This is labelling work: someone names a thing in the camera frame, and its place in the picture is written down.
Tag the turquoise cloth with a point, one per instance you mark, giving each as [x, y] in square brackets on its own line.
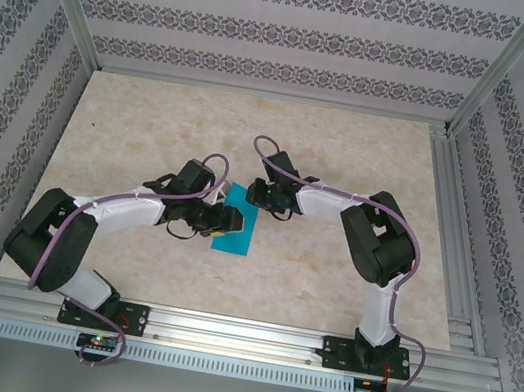
[233, 244]

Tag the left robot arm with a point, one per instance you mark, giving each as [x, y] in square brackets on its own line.
[128, 208]

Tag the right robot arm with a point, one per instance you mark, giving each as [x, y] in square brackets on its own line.
[327, 202]

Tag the small controller circuit board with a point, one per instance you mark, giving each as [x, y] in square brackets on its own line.
[368, 385]
[99, 342]

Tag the thin aluminium frame bar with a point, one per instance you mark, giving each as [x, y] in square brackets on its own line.
[269, 96]

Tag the long aluminium mounting rail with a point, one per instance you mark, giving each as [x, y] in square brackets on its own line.
[237, 334]

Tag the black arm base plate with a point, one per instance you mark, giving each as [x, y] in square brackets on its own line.
[333, 353]
[136, 318]

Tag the aluminium side rail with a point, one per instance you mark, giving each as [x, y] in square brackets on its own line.
[449, 214]

